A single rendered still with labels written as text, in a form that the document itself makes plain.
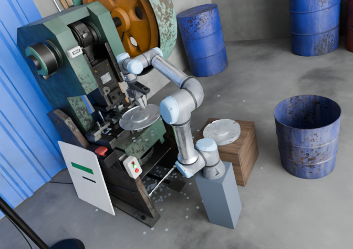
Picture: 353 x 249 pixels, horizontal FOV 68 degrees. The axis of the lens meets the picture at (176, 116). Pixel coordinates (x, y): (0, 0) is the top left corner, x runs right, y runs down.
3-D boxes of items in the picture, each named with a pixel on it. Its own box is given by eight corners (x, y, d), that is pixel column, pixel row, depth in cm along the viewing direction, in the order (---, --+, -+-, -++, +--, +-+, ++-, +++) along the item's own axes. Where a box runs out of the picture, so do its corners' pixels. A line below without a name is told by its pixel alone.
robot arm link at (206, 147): (224, 157, 154) (219, 139, 147) (207, 170, 149) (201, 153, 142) (210, 149, 163) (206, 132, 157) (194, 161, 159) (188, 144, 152)
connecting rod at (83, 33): (112, 69, 172) (89, 17, 155) (98, 78, 165) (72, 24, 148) (94, 68, 185) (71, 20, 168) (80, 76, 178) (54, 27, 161)
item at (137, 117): (154, 129, 159) (153, 128, 158) (112, 131, 168) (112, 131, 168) (165, 103, 181) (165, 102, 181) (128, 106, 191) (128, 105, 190)
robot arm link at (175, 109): (208, 168, 151) (195, 92, 116) (188, 184, 145) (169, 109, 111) (194, 157, 159) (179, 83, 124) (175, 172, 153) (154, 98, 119)
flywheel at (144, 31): (113, -71, 166) (96, 13, 225) (88, -66, 154) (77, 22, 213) (193, 8, 164) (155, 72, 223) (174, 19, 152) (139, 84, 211)
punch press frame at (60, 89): (180, 162, 220) (119, -5, 151) (147, 200, 196) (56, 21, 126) (121, 142, 270) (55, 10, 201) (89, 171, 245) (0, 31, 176)
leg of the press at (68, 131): (161, 216, 200) (114, 122, 153) (152, 228, 193) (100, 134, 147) (93, 180, 258) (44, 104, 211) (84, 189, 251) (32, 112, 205)
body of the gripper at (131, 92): (137, 92, 167) (130, 75, 161) (146, 93, 161) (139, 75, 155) (128, 98, 162) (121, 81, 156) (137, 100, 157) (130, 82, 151)
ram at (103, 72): (127, 95, 182) (110, 55, 167) (112, 107, 174) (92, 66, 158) (112, 93, 193) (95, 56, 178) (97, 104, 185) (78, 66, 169)
